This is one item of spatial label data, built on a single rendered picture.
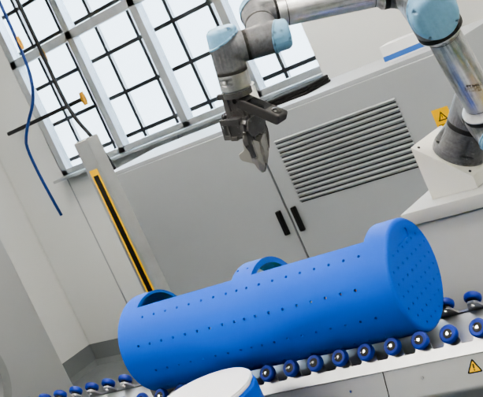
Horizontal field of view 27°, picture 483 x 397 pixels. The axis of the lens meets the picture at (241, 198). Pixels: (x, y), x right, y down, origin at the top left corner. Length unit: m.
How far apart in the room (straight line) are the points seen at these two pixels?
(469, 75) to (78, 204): 5.08
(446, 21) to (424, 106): 1.67
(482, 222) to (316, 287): 0.56
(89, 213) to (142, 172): 2.31
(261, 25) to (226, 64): 0.12
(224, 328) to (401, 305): 0.50
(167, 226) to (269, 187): 0.70
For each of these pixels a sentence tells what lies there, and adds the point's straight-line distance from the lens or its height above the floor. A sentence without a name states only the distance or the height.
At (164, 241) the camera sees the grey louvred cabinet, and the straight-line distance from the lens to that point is 5.06.
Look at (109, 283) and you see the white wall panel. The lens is 7.41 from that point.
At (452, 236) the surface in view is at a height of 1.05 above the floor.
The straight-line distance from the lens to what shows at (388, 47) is 4.20.
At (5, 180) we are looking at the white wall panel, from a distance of 7.70.
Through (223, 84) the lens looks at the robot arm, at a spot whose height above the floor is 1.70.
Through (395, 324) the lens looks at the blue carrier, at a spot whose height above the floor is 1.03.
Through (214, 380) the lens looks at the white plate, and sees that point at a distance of 2.51.
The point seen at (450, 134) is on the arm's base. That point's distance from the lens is 2.79.
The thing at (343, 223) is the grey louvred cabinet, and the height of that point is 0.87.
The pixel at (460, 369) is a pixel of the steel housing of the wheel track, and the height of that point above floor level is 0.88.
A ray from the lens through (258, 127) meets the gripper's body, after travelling 2.38.
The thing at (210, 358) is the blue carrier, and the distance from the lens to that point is 2.65.
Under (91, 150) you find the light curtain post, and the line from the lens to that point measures 3.17.
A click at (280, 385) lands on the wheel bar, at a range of 2.61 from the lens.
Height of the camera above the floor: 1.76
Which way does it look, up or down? 8 degrees down
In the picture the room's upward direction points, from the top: 24 degrees counter-clockwise
